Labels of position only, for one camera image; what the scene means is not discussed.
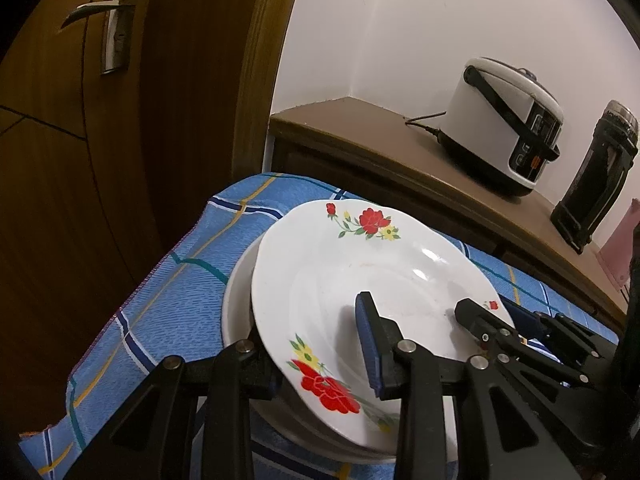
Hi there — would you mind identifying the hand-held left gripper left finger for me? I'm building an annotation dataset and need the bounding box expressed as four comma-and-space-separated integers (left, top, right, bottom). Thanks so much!
65, 340, 282, 480

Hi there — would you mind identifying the pink electric kettle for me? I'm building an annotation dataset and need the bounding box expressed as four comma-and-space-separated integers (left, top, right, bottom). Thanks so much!
597, 200, 640, 288

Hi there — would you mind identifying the white and black rice cooker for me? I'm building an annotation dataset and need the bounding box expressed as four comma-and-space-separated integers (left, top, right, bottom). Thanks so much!
440, 56, 565, 197

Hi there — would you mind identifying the black thermos flask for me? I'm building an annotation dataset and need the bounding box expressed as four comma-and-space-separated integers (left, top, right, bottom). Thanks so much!
550, 100, 640, 255

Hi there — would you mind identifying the white plate with red flowers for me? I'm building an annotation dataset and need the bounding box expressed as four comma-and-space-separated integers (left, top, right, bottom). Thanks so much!
250, 199, 516, 453

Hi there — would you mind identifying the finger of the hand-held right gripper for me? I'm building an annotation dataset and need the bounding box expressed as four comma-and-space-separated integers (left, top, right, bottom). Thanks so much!
502, 302, 621, 361
454, 298, 601, 391

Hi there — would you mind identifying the brown wooden door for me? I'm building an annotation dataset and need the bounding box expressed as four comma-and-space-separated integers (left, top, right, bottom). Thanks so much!
0, 0, 307, 441

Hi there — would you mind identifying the brown wooden cabinet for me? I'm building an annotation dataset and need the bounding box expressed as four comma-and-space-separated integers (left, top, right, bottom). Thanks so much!
262, 96, 628, 333

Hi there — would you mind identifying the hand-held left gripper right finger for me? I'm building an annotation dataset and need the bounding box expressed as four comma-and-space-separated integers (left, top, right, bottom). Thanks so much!
354, 291, 567, 480

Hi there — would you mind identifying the grey round plate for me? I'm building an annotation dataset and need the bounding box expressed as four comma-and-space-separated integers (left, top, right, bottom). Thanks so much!
221, 232, 461, 463

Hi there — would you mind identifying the black rice cooker cord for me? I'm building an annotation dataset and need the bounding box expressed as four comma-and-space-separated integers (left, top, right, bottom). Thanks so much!
404, 111, 448, 141

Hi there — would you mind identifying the silver door handle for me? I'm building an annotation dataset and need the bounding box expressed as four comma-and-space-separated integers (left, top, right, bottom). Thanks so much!
61, 0, 142, 75

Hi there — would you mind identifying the blue checked tablecloth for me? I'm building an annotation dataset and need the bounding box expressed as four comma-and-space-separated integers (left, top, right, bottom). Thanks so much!
19, 172, 621, 480

